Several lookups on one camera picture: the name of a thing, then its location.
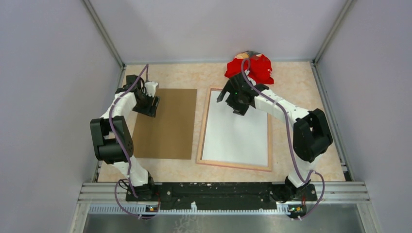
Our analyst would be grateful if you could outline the pink photo frame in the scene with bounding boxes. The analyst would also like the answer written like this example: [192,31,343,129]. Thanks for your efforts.
[196,86,274,172]

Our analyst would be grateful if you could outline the aluminium front rail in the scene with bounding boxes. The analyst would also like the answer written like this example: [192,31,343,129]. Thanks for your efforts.
[70,182,382,233]

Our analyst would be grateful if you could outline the seascape photo print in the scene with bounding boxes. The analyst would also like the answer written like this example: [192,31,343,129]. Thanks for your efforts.
[201,90,270,167]

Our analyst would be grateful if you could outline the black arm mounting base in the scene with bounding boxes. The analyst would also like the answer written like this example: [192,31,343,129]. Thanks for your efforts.
[125,182,318,211]

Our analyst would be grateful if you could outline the brown backing board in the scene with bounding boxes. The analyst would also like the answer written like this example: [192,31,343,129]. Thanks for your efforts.
[132,88,197,160]

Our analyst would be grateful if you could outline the red crumpled cloth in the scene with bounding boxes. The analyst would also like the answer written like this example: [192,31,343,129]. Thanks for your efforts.
[224,50,275,85]

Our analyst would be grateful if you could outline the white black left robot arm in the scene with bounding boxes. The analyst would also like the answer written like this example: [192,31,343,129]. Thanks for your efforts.
[90,75,160,201]

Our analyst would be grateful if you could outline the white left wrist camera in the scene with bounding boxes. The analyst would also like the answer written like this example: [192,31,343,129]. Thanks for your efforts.
[144,81,159,97]

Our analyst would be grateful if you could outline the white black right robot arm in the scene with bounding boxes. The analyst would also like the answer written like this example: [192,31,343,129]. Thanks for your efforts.
[217,72,333,203]

